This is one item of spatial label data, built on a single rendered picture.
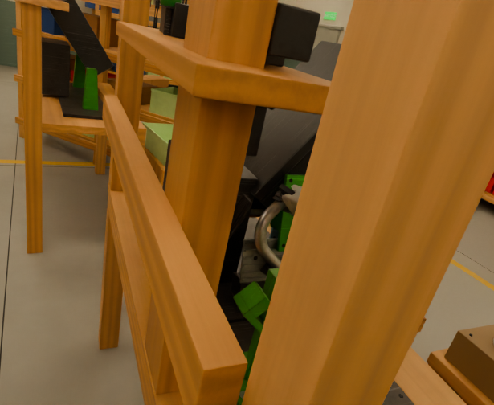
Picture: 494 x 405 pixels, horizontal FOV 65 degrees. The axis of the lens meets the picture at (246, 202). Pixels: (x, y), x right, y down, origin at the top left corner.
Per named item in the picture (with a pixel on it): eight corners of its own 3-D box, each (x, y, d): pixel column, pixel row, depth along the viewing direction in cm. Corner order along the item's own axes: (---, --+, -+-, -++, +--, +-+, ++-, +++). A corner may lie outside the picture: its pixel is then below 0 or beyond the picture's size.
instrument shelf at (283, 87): (193, 49, 130) (195, 36, 129) (357, 120, 57) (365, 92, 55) (116, 34, 120) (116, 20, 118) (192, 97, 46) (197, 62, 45)
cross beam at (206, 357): (116, 119, 150) (117, 96, 147) (233, 421, 44) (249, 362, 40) (102, 117, 148) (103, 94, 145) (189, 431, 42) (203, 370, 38)
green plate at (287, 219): (298, 242, 117) (306, 172, 114) (313, 250, 110) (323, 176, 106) (264, 243, 112) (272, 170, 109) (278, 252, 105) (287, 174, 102)
